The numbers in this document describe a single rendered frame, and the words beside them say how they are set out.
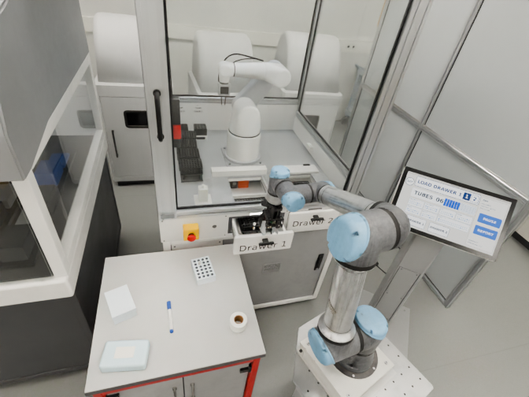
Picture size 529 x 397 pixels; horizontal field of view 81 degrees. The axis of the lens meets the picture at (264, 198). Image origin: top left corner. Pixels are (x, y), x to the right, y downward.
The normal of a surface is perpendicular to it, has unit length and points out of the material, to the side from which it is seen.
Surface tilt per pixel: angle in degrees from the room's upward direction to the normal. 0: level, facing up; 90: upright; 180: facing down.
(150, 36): 90
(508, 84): 90
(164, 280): 0
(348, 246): 82
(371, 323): 8
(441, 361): 0
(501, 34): 90
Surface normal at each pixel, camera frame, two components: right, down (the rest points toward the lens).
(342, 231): -0.90, 0.05
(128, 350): 0.12, -0.78
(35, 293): 0.26, 0.62
